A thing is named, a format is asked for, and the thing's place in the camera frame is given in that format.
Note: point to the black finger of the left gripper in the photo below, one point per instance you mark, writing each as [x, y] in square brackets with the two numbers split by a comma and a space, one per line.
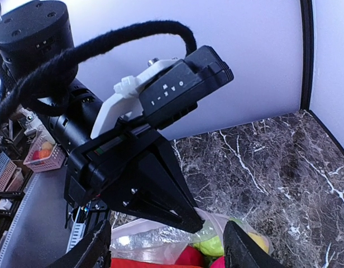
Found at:
[153, 187]

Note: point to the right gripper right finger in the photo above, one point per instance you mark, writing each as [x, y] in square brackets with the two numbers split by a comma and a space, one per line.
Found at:
[240, 250]

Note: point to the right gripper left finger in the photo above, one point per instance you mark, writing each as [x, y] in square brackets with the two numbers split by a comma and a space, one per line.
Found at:
[92, 251]

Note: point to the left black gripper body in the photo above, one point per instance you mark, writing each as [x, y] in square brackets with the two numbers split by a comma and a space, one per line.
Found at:
[93, 164]

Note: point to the yellow bell pepper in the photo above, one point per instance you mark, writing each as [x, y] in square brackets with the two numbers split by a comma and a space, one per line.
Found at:
[260, 240]

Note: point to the red chili pepper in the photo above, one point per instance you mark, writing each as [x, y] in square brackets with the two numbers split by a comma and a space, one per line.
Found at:
[123, 263]

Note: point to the green apple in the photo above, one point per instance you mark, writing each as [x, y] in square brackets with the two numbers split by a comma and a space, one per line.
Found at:
[212, 247]

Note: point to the clear zip top bag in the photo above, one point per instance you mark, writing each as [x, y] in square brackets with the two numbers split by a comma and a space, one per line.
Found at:
[153, 242]

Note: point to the red pomegranate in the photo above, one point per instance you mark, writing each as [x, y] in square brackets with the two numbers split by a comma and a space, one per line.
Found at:
[193, 257]

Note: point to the pink basket in background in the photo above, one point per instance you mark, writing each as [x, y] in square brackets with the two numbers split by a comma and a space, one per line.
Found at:
[44, 155]

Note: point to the grey slotted cable duct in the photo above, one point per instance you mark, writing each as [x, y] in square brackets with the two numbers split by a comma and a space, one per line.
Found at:
[8, 234]

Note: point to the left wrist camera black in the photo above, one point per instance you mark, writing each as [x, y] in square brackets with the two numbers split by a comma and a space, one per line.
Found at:
[165, 92]

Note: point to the left black frame post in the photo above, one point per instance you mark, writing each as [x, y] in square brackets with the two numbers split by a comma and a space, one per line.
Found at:
[307, 20]

